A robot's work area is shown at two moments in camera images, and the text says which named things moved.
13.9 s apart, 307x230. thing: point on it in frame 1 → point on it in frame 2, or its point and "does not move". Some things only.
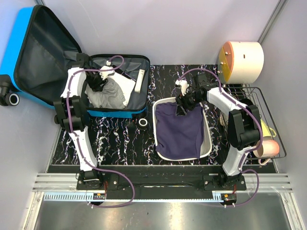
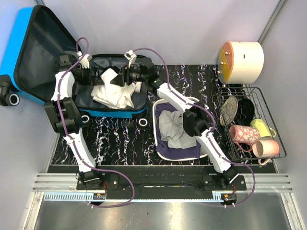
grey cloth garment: [110, 97] → [171, 130]
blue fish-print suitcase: [39, 52] does not move
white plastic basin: [207, 145] does not move
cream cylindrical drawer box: [241, 62] does not move
